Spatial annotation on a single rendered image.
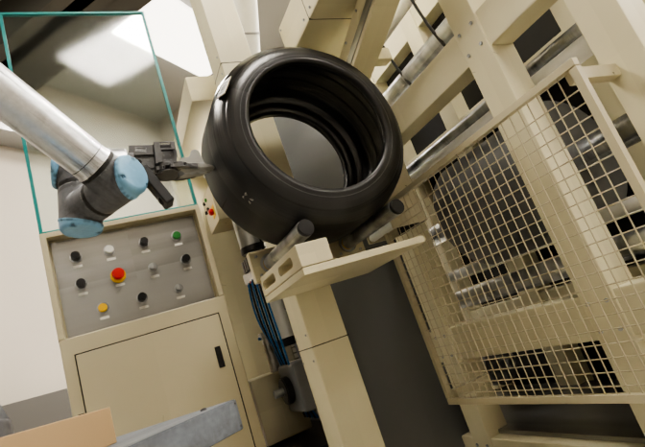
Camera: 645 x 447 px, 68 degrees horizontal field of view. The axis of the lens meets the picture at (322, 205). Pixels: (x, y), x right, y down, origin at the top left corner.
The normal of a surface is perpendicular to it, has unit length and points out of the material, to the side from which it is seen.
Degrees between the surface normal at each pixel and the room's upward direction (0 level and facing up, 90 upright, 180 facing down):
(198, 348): 90
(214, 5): 90
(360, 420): 90
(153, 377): 90
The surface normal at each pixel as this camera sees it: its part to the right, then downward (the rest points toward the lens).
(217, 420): 0.84, -0.40
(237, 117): 0.18, -0.36
